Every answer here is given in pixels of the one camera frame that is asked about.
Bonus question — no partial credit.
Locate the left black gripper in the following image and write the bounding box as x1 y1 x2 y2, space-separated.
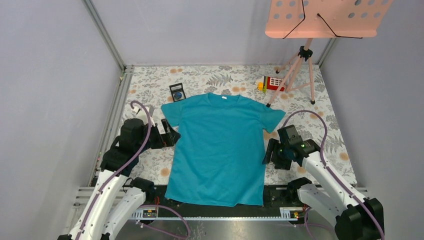
136 118 181 153

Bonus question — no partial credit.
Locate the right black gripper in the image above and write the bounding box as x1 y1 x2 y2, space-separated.
261 138 292 171

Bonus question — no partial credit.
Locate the blue round brooch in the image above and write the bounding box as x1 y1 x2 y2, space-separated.
173 92 183 101

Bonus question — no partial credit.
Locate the teal t-shirt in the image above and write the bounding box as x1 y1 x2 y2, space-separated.
161 93 285 207

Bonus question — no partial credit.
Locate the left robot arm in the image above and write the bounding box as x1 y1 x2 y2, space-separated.
58 118 181 240

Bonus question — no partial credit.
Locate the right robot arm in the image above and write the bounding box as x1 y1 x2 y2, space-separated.
263 125 385 240

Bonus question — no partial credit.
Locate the black brooch display box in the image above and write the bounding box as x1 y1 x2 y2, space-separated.
169 83 187 102

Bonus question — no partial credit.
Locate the floral table mat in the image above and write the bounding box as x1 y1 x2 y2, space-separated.
121 65 357 185

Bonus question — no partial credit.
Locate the red toy block house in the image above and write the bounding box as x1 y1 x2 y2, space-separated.
256 76 283 93

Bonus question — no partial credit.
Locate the pink music stand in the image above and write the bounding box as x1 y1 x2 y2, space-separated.
265 0 393 107

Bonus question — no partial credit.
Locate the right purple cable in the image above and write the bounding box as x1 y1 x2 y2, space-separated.
281 109 386 240

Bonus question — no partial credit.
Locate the purple cable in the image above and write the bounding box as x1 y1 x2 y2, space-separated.
74 100 194 240
281 109 386 240

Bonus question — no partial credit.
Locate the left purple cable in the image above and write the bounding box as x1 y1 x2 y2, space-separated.
74 100 194 240

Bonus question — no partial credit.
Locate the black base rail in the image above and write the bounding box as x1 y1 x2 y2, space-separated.
146 185 303 219

